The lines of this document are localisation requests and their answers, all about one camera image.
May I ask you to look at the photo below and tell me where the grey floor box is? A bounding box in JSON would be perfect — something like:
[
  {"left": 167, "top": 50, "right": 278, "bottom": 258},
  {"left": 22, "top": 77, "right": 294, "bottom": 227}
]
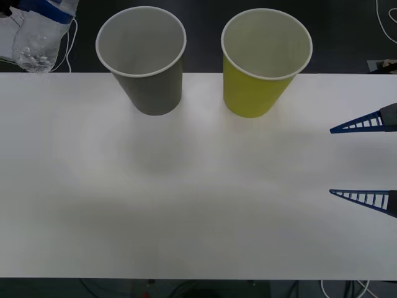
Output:
[{"left": 367, "top": 58, "right": 397, "bottom": 75}]

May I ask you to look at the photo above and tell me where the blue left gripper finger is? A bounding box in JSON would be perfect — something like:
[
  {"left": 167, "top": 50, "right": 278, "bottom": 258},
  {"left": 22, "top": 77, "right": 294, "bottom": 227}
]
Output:
[
  {"left": 0, "top": 0, "right": 21, "bottom": 17},
  {"left": 40, "top": 0, "right": 78, "bottom": 25}
]

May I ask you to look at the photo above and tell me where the clear bottle with green cap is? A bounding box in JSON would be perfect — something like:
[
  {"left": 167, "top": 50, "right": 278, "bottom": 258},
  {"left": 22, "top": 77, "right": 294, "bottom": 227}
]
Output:
[{"left": 11, "top": 0, "right": 79, "bottom": 74}]

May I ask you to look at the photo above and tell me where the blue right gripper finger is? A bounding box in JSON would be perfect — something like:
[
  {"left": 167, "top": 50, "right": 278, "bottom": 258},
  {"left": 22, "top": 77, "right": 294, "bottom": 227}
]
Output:
[
  {"left": 329, "top": 102, "right": 397, "bottom": 135},
  {"left": 329, "top": 189, "right": 397, "bottom": 219}
]

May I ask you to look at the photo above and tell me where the yellow-green plastic bin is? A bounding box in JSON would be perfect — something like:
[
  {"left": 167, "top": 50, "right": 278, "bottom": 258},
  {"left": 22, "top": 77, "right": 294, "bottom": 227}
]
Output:
[{"left": 220, "top": 7, "right": 314, "bottom": 119}]

